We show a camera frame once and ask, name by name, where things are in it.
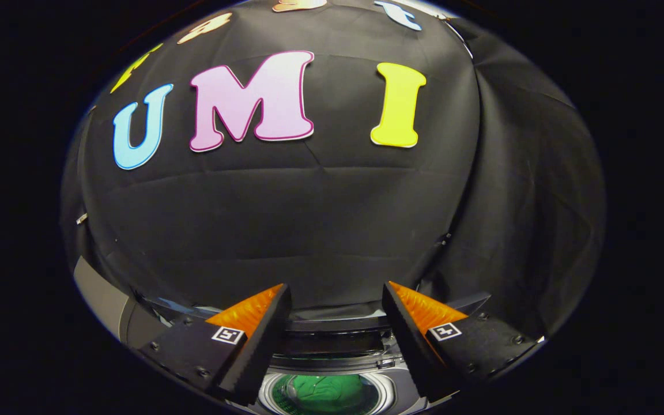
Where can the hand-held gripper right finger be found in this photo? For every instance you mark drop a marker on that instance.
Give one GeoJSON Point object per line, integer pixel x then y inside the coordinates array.
{"type": "Point", "coordinates": [410, 346]}

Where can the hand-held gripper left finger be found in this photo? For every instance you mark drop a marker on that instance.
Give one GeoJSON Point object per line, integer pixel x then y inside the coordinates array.
{"type": "Point", "coordinates": [263, 346]}

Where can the washing machine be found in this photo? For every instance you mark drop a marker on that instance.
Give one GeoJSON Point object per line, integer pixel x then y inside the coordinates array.
{"type": "Point", "coordinates": [395, 383]}

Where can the green polo shirt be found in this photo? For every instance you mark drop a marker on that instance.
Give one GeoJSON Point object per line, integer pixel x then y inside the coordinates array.
{"type": "Point", "coordinates": [326, 395]}

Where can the black backdrop cloth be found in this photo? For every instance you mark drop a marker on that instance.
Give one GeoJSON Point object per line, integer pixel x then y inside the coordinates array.
{"type": "Point", "coordinates": [320, 219]}

